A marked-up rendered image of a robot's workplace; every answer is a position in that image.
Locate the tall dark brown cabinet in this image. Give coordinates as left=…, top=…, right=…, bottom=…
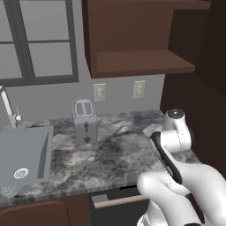
left=160, top=0, right=226, bottom=179

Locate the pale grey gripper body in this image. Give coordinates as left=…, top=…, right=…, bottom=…
left=142, top=123, right=163, bottom=138

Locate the grey sink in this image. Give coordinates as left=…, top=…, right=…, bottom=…
left=0, top=124, right=55, bottom=188

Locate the grey toaster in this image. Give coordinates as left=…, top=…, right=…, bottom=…
left=72, top=98, right=99, bottom=146

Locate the pale dishwasher handle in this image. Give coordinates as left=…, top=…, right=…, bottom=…
left=90, top=193, right=150, bottom=209

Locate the cream wall outlet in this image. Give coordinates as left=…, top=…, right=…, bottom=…
left=93, top=82, right=107, bottom=103
left=132, top=79, right=147, bottom=100

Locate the grey tap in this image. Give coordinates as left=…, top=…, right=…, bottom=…
left=0, top=85, right=24, bottom=131

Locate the dark framed window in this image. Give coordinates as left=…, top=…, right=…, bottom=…
left=0, top=0, right=80, bottom=88

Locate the black dishwasher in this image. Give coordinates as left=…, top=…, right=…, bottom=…
left=87, top=185, right=152, bottom=226

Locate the brown lower cupboard door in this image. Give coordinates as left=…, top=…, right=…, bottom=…
left=0, top=193, right=91, bottom=226

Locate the open brown wall cabinet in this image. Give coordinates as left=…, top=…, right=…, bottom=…
left=81, top=0, right=213, bottom=79

